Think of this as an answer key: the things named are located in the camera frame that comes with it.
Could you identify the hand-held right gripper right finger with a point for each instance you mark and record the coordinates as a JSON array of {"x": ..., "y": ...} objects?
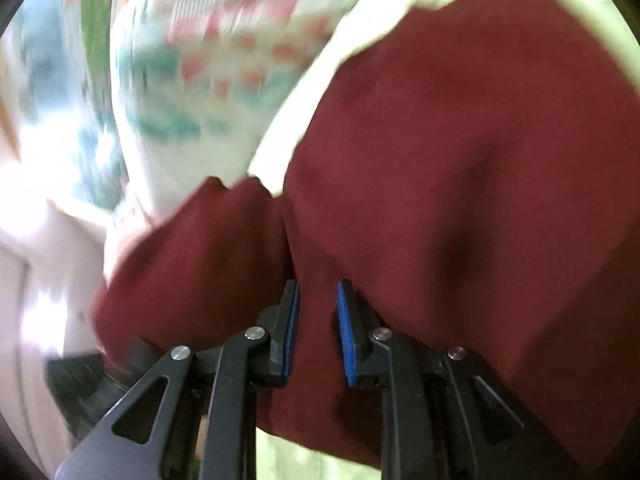
[{"x": 347, "y": 335}]

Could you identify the white floral blanket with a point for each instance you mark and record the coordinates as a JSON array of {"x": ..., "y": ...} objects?
[{"x": 200, "y": 85}]

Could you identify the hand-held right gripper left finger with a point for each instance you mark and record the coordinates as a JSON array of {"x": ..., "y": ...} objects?
[{"x": 291, "y": 332}]

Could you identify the maroon hooded sweater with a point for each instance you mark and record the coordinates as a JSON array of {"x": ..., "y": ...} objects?
[{"x": 450, "y": 185}]

